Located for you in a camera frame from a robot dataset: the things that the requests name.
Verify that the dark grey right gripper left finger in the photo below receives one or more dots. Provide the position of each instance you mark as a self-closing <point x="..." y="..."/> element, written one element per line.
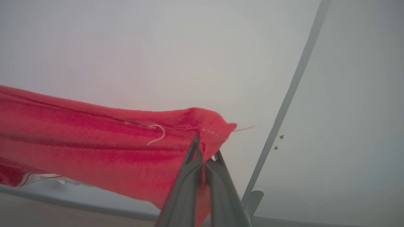
<point x="186" y="195"/>

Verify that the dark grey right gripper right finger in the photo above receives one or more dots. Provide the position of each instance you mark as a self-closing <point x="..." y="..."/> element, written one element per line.
<point x="224" y="201"/>

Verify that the red garment with white trim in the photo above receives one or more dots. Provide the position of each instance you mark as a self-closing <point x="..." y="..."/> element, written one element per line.
<point x="94" y="142"/>

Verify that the grey post foot bracket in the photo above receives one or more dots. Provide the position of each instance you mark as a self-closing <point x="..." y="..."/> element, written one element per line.
<point x="254" y="201"/>

